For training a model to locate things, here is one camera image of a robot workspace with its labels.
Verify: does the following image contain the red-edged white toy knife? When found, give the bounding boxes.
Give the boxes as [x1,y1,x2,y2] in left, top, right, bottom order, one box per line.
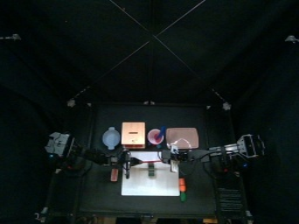
[132,150,164,164]

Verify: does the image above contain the pink cup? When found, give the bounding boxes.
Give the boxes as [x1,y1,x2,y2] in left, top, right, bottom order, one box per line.
[147,128,165,146]

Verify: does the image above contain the red toy food stick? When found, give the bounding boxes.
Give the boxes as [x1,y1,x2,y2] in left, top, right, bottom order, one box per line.
[109,168,119,183]

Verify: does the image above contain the blue spoon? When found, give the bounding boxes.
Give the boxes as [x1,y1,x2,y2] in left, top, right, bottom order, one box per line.
[155,125,168,142]

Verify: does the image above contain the white cutting board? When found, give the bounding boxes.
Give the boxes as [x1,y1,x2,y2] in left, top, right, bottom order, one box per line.
[120,150,181,197]

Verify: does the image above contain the orange toy carrot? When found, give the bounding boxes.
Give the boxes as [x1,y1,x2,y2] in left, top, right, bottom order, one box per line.
[177,178,188,203]

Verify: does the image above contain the orange wooden box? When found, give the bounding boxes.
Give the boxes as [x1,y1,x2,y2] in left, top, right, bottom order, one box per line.
[120,122,147,150]

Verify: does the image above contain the printed text label sheet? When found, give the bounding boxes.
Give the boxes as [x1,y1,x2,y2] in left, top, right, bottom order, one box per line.
[217,187,245,221]

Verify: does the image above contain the white cable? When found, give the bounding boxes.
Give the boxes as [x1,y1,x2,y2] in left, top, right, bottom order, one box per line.
[165,138,192,150]

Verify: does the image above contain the thin white cord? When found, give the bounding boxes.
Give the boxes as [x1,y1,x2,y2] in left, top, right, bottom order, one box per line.
[69,0,207,101]
[107,0,228,103]

